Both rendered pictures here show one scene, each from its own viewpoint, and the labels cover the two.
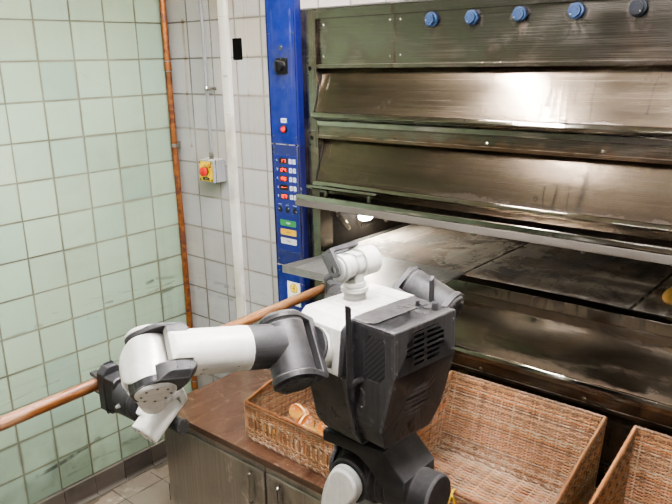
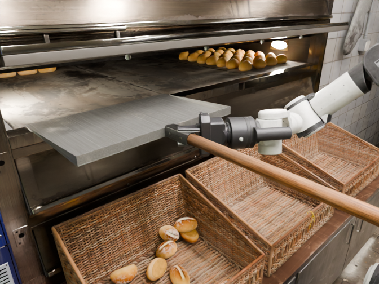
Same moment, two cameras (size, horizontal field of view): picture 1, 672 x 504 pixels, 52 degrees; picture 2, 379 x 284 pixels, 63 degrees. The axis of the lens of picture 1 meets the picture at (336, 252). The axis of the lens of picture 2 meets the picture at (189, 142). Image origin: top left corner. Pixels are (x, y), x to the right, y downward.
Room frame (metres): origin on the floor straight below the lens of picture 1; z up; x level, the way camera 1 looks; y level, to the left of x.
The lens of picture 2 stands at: (2.09, 0.78, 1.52)
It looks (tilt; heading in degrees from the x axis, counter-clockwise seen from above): 24 degrees down; 277
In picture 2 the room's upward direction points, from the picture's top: straight up
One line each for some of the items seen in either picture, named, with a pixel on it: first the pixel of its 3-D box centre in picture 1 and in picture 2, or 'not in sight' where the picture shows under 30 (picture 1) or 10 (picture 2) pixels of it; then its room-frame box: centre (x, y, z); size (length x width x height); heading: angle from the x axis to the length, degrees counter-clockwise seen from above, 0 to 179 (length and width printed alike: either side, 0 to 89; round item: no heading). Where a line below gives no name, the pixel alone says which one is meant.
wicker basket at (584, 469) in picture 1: (488, 458); (261, 194); (1.91, -0.46, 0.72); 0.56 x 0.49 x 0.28; 50
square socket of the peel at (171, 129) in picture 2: not in sight; (179, 133); (2.21, 0.01, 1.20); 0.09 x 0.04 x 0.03; 141
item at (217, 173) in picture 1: (212, 170); not in sight; (3.06, 0.54, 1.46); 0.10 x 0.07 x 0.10; 49
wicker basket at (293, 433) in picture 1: (342, 403); (161, 257); (2.29, -0.01, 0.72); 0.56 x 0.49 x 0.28; 48
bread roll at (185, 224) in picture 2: not in sight; (185, 223); (2.24, -0.26, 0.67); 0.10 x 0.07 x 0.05; 19
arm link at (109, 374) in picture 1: (122, 393); not in sight; (1.46, 0.50, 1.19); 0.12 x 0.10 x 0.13; 51
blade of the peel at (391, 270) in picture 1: (372, 268); (133, 115); (2.39, -0.13, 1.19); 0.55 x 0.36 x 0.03; 51
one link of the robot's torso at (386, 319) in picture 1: (374, 359); not in sight; (1.45, -0.08, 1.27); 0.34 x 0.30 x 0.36; 133
